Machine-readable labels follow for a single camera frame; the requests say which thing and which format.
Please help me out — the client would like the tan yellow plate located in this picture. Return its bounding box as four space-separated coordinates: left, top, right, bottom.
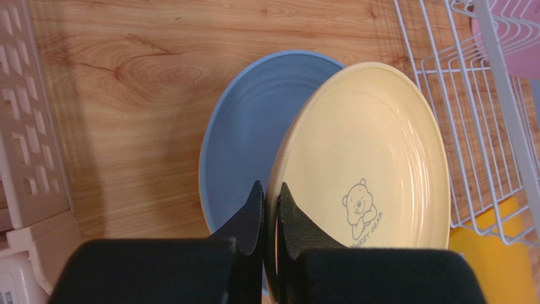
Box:
265 62 451 303

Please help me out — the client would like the pink desk file organizer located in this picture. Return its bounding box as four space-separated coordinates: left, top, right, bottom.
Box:
1 1 81 299

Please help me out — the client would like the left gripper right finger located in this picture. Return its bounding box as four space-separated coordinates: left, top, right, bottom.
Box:
276 182 345 303

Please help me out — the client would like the right orange folder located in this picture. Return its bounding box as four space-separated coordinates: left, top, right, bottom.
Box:
449 195 539 303

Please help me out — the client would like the white wire dish rack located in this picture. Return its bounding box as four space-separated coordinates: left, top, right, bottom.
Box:
394 1 539 245

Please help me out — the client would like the pink plate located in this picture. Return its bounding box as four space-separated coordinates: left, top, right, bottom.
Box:
489 0 539 80

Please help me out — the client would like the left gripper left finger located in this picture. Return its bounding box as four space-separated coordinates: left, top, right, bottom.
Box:
209 180 265 303

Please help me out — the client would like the blue plate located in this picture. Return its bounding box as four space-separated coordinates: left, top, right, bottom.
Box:
198 50 344 232

